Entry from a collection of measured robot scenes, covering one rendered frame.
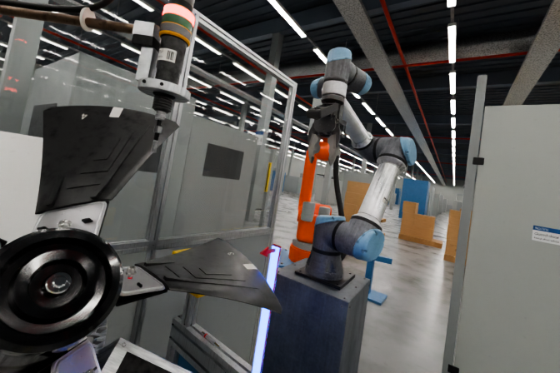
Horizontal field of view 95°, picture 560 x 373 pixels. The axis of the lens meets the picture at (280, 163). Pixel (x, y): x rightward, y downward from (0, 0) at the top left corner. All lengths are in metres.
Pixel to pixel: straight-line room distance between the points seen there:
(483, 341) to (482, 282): 0.32
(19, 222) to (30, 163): 0.14
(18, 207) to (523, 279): 2.11
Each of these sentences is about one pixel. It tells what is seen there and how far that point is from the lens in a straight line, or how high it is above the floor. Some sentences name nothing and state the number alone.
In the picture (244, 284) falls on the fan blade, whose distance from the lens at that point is 0.52.
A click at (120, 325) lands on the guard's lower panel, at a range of 1.39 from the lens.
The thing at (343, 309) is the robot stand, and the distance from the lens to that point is 0.97.
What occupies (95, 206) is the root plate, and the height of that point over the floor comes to 1.28.
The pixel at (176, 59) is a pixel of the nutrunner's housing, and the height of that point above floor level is 1.50.
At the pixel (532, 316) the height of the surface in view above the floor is 0.84.
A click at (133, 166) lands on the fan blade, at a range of 0.48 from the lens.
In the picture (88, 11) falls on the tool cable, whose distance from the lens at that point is 0.52.
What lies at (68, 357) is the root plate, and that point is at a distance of 0.39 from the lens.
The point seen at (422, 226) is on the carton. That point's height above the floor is 0.51.
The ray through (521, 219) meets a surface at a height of 1.34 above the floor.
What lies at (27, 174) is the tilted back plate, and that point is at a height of 1.28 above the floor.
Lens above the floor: 1.36
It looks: 3 degrees up
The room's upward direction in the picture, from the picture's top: 9 degrees clockwise
